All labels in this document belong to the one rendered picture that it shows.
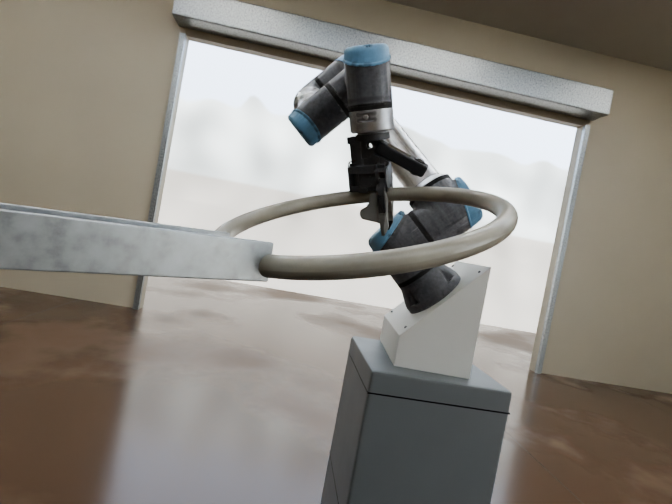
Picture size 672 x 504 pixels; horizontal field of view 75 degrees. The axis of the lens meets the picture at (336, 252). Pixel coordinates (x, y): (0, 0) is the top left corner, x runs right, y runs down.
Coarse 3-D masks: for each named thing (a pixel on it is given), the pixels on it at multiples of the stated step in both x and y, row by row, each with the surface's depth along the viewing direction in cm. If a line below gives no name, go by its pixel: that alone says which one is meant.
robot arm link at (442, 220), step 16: (336, 64) 147; (320, 80) 148; (400, 128) 139; (400, 144) 136; (400, 176) 136; (416, 176) 132; (432, 176) 130; (448, 176) 132; (416, 208) 132; (432, 208) 128; (448, 208) 126; (464, 208) 125; (432, 224) 127; (448, 224) 126; (464, 224) 127
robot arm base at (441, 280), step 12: (420, 276) 129; (432, 276) 129; (444, 276) 131; (456, 276) 131; (408, 288) 132; (420, 288) 129; (432, 288) 128; (444, 288) 128; (408, 300) 133; (420, 300) 129; (432, 300) 128
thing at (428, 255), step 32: (352, 192) 94; (416, 192) 89; (448, 192) 84; (480, 192) 77; (224, 224) 75; (256, 224) 84; (512, 224) 59; (288, 256) 53; (320, 256) 51; (352, 256) 50; (384, 256) 50; (416, 256) 50; (448, 256) 51
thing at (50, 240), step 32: (0, 224) 36; (32, 224) 38; (64, 224) 39; (96, 224) 41; (128, 224) 44; (160, 224) 56; (0, 256) 36; (32, 256) 38; (64, 256) 40; (96, 256) 41; (128, 256) 43; (160, 256) 45; (192, 256) 48; (224, 256) 50; (256, 256) 53
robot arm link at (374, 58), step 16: (352, 48) 83; (368, 48) 82; (384, 48) 83; (352, 64) 84; (368, 64) 83; (384, 64) 84; (352, 80) 85; (368, 80) 84; (384, 80) 85; (352, 96) 86; (368, 96) 85; (384, 96) 85
